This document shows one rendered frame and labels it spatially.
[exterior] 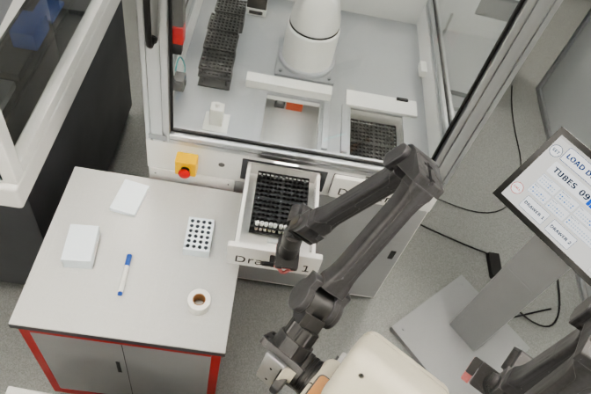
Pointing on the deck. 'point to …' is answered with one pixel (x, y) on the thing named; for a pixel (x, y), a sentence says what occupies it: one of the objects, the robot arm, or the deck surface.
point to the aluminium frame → (544, 8)
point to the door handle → (149, 15)
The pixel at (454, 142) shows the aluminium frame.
